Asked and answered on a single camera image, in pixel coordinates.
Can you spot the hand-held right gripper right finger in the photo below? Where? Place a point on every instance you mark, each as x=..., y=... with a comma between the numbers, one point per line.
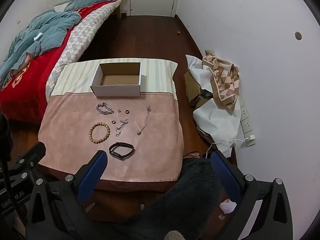
x=225, y=175

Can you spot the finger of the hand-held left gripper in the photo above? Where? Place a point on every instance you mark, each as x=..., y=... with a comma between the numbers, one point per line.
x=32, y=153

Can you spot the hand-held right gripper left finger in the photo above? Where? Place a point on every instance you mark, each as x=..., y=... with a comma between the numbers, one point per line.
x=92, y=175

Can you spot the black smart band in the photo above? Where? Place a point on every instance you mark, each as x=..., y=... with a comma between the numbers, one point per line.
x=117, y=155

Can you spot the white cardboard box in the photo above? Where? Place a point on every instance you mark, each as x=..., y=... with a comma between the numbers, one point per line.
x=117, y=91

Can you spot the crumpled white tissue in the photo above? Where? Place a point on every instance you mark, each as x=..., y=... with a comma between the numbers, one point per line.
x=227, y=205

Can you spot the person's dark fuzzy pants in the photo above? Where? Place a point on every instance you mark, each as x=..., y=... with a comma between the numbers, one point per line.
x=190, y=192

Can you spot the pink striped slipper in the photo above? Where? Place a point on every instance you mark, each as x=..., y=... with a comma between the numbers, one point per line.
x=191, y=154

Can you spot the red patterned cloth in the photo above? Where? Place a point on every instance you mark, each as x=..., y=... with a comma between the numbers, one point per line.
x=205, y=135

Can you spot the white charger plug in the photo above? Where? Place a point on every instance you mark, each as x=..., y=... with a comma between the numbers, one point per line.
x=250, y=137

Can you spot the white power strip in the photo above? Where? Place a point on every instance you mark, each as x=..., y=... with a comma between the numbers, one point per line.
x=246, y=122

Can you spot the bed with red blanket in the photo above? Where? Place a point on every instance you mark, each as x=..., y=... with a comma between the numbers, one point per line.
x=30, y=85

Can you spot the pink and striped table cloth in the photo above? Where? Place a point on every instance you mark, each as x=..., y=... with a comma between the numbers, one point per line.
x=155, y=142

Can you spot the brown cardboard box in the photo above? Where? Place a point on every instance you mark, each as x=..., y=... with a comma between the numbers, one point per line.
x=191, y=82
x=200, y=101

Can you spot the grey fuzzy slipper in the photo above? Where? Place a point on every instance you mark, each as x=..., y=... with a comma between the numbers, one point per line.
x=175, y=235

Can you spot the patterned folded cardboard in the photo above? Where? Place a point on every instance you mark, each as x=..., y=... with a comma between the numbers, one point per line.
x=225, y=80

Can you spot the white blanket tag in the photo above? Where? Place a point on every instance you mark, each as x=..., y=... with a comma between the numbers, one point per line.
x=38, y=36

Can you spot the teal blanket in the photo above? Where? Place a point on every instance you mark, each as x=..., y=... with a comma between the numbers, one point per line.
x=50, y=30

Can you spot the checkered quilt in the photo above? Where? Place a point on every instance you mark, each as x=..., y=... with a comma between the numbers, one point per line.
x=82, y=37

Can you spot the wooden bed leg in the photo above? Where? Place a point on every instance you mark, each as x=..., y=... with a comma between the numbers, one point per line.
x=118, y=11

